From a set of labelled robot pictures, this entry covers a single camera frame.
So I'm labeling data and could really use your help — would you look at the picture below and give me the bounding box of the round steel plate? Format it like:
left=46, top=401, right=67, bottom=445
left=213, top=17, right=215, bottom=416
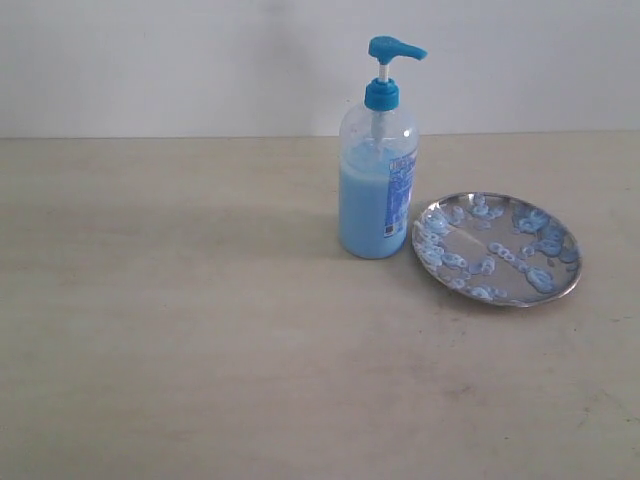
left=411, top=192, right=582, bottom=308

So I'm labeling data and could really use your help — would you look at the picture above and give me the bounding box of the blue pump soap bottle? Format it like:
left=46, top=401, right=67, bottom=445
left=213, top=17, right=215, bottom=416
left=338, top=36, right=427, bottom=259

